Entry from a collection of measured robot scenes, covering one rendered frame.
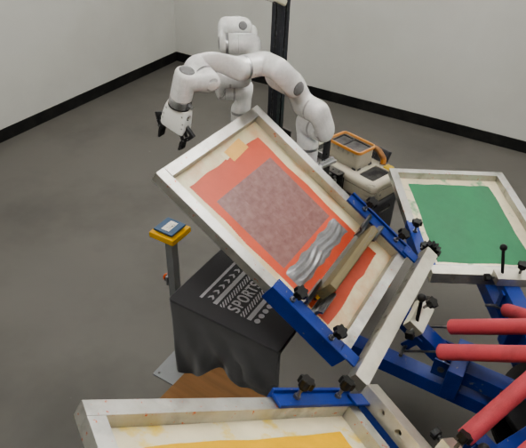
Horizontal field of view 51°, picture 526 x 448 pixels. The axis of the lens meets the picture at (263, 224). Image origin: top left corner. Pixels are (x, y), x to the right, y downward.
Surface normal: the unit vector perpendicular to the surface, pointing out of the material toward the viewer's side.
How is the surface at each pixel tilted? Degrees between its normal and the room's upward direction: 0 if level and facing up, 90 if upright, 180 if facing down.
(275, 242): 32
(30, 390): 0
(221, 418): 90
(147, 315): 0
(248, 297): 0
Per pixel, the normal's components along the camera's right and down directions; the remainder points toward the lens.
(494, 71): -0.51, 0.50
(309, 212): 0.48, -0.51
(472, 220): 0.04, -0.80
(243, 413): 0.49, 0.53
